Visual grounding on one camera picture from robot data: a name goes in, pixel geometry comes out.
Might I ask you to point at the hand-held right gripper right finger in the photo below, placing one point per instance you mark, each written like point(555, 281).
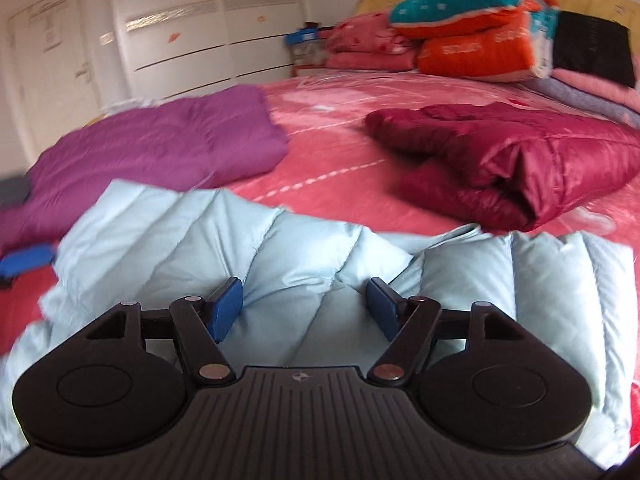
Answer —
point(381, 310)

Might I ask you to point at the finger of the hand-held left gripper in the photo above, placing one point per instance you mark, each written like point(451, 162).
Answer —
point(12, 192)
point(27, 259)

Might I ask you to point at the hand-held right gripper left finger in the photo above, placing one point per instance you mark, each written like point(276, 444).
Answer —
point(227, 310)

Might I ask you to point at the light blue down jacket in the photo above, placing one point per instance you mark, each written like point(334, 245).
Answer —
point(300, 260)

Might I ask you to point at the white door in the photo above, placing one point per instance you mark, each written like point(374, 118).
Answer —
point(55, 70)

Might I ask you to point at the purple down jacket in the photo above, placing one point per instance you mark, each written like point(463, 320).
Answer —
point(150, 145)

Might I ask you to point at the bed with red blanket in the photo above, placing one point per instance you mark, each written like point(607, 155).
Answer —
point(340, 160)

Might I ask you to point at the maroon down jacket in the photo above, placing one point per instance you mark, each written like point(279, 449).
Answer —
point(500, 160)

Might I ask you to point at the pink folded quilt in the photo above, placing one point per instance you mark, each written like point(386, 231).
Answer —
point(365, 61)

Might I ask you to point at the white sliding wardrobe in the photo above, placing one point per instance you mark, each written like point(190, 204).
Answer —
point(200, 25)

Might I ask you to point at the stack of shoe boxes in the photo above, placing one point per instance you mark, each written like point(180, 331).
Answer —
point(307, 57)

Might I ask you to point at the orange folded quilt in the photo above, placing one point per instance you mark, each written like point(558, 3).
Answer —
point(475, 52)

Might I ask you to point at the pink heart print pillow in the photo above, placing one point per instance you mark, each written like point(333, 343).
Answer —
point(365, 32)

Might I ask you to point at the blue shoe box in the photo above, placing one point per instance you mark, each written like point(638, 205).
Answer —
point(302, 36)

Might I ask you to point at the stack of pink folded blankets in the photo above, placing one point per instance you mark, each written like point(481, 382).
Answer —
point(590, 92)

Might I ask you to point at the black folded cloth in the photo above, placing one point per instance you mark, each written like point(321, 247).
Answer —
point(590, 47)

